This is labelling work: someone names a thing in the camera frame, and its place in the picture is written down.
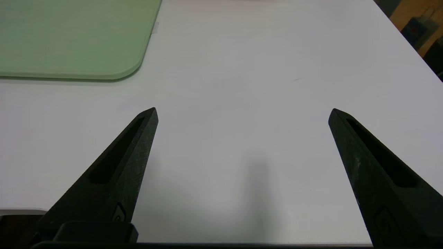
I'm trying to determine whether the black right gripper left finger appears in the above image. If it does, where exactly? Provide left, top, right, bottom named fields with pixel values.
left=35, top=107, right=159, bottom=242

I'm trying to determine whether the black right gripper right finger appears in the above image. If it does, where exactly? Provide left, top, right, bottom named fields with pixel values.
left=328, top=108, right=443, bottom=249

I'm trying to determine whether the light green plastic tray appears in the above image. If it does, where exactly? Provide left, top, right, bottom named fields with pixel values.
left=0, top=0, right=163, bottom=81

